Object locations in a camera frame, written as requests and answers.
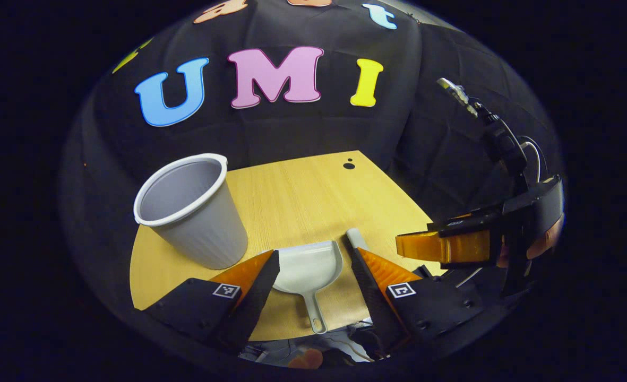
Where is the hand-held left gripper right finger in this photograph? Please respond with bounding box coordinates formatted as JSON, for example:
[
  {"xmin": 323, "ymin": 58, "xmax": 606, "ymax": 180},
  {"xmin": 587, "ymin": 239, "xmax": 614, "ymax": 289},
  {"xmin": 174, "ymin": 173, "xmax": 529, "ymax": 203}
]
[{"xmin": 349, "ymin": 247, "xmax": 486, "ymax": 351}]

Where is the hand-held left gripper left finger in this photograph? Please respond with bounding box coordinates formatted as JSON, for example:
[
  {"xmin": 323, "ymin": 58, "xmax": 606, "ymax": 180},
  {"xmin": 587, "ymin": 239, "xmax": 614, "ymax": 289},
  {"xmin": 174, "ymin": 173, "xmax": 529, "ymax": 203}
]
[{"xmin": 142, "ymin": 249, "xmax": 281, "ymax": 348}]

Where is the grey plastic dustpan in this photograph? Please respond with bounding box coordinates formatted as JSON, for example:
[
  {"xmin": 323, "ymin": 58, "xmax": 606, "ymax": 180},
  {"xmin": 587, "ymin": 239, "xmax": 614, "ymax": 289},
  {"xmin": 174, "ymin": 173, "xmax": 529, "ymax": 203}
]
[{"xmin": 272, "ymin": 240, "xmax": 344, "ymax": 335}]

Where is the small white broom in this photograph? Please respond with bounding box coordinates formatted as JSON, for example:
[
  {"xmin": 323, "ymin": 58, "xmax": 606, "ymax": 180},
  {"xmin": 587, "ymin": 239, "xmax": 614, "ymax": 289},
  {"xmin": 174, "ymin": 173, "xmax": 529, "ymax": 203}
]
[{"xmin": 345, "ymin": 228, "xmax": 370, "ymax": 253}]

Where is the white garbage bin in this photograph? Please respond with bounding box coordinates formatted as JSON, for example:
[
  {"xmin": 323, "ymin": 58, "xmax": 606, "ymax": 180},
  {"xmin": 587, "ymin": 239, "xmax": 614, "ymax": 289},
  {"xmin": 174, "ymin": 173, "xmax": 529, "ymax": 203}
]
[{"xmin": 133, "ymin": 153, "xmax": 249, "ymax": 270}]

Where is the wooden desktop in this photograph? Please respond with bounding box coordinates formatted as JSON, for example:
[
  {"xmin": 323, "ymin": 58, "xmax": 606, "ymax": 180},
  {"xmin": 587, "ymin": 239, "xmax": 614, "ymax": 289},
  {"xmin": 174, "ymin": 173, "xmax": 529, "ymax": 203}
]
[{"xmin": 130, "ymin": 150, "xmax": 446, "ymax": 342}]

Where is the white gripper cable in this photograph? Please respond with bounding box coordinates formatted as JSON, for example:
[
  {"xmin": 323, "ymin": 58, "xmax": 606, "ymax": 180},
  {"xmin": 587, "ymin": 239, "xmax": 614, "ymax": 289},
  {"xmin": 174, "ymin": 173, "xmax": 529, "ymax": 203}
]
[{"xmin": 519, "ymin": 136, "xmax": 543, "ymax": 184}]

